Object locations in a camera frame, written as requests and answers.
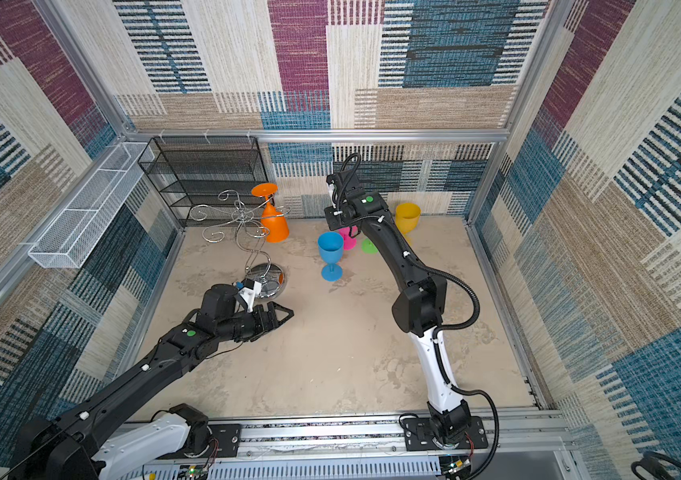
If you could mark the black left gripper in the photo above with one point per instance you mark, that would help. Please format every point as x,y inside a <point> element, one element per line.
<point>262,326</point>

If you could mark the orange plastic wine glass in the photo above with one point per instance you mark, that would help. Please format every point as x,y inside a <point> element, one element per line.
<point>272,219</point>

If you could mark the blue plastic wine glass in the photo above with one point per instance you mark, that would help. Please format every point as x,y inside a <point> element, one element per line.
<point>331,248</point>

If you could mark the pink plastic wine glass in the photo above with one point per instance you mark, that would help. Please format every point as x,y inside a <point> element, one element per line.
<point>349,242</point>

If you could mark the green plastic wine glass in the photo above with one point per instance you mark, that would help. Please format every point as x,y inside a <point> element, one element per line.
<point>369,247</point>

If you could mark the yellow plastic wine glass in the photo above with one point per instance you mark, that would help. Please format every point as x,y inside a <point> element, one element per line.
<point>407,217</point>

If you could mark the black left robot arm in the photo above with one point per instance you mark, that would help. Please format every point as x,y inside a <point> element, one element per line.
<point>66,447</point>

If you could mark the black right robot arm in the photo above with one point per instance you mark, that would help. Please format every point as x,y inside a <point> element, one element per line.
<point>419,308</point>

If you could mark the chrome wire wine glass rack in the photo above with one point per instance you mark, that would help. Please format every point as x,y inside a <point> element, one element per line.
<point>234,219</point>

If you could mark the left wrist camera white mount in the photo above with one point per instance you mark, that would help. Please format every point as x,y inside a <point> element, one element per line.
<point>247,292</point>

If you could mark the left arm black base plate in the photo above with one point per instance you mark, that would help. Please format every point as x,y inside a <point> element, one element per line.
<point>216,440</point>

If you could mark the black wire shelf rack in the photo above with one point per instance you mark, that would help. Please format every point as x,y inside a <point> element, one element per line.
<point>199,178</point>

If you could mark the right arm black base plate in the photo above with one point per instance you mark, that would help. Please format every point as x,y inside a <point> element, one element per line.
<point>423,434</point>

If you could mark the white wire mesh basket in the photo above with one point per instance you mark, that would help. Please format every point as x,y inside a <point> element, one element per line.
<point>69,240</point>

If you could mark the aluminium front rail frame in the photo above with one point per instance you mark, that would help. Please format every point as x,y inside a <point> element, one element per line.
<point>525,444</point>

